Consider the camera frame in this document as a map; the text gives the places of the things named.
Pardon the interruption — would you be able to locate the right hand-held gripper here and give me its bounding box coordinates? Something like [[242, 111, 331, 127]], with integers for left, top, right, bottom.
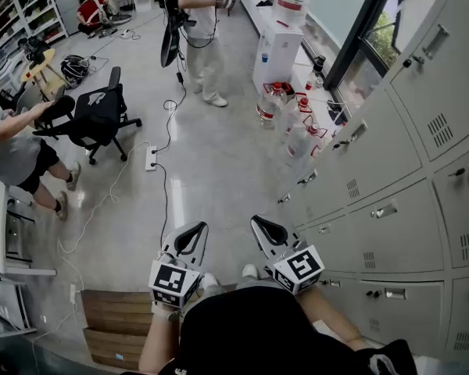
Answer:
[[250, 214, 326, 296]]

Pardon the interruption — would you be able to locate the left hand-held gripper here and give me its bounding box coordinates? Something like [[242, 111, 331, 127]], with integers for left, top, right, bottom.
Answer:
[[147, 221, 210, 309]]

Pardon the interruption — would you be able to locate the grey metal locker cabinet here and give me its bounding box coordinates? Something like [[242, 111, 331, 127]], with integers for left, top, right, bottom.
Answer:
[[275, 0, 469, 366]]

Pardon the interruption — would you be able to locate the person's right forearm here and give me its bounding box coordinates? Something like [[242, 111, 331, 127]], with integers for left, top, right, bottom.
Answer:
[[298, 285, 374, 352]]

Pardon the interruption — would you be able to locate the person's left forearm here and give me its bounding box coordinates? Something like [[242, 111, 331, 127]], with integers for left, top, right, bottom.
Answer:
[[138, 305, 183, 374]]

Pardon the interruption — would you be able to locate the person's right shoe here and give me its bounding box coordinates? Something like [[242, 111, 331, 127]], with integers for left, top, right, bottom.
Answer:
[[241, 262, 260, 281]]

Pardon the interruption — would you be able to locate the person's shoe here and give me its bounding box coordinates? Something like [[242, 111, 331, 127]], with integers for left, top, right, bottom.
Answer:
[[241, 262, 260, 281], [200, 271, 220, 291]]

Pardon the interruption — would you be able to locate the person's left shoe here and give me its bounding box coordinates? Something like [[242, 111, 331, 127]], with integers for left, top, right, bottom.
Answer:
[[200, 271, 220, 291]]

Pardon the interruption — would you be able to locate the white power strip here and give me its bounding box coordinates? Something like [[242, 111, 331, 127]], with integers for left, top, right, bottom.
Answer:
[[145, 144, 159, 172]]

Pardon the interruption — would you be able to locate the person's black shirt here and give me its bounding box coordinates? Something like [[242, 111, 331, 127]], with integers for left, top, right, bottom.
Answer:
[[120, 285, 420, 375]]

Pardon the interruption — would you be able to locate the clear water jug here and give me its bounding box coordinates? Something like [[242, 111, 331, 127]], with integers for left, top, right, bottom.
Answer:
[[283, 93, 313, 140], [255, 81, 289, 131], [286, 121, 326, 166]]

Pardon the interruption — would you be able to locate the wooden platform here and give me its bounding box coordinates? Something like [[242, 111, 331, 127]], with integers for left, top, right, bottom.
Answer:
[[80, 287, 222, 371]]

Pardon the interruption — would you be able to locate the black office chair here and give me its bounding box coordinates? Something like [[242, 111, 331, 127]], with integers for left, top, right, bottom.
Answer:
[[32, 66, 144, 166]]

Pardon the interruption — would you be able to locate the black thermos flask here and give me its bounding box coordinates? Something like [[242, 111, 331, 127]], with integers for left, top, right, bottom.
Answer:
[[311, 54, 328, 90]]

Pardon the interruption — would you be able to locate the dark grey chair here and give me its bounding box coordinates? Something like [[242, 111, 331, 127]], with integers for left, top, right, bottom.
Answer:
[[13, 84, 77, 132]]

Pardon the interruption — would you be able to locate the white water dispenser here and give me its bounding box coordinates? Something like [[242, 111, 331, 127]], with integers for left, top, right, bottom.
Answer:
[[251, 20, 305, 94]]

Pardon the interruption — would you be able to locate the black round floor fan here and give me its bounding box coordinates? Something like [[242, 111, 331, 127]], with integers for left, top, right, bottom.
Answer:
[[59, 54, 91, 90]]

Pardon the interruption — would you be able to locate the round wooden table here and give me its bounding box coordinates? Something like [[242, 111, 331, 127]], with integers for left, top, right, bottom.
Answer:
[[20, 48, 70, 98]]

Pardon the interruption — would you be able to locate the black framed window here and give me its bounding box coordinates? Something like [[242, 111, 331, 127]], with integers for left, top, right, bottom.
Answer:
[[323, 0, 447, 107]]

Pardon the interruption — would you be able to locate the large water dispenser bottle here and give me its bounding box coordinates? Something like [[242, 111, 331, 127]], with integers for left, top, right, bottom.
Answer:
[[270, 0, 319, 30]]

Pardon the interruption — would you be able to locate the white refrigerator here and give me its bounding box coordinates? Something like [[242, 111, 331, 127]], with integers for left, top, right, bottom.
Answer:
[[49, 0, 82, 35]]

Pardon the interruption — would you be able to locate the white bookshelf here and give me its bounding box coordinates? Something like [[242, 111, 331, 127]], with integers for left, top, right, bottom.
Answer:
[[0, 0, 70, 61]]

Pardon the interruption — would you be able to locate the black floor cable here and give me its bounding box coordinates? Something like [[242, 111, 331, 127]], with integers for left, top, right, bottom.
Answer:
[[151, 66, 189, 245]]

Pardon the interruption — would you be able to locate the white shoulder strap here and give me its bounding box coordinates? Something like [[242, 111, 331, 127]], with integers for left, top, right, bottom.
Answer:
[[368, 351, 396, 375]]

